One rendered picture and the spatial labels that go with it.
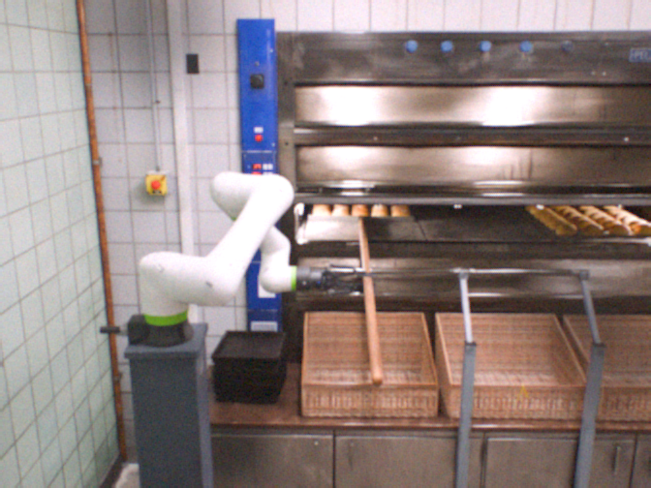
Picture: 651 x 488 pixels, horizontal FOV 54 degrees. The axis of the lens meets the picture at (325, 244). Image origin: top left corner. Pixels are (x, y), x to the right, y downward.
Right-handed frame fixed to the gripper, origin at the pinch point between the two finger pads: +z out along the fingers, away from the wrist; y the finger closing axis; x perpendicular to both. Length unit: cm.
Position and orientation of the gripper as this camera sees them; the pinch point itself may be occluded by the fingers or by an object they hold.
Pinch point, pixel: (366, 279)
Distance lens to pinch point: 238.6
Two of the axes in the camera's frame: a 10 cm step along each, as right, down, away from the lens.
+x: -0.3, 2.7, -9.6
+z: 10.0, 0.1, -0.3
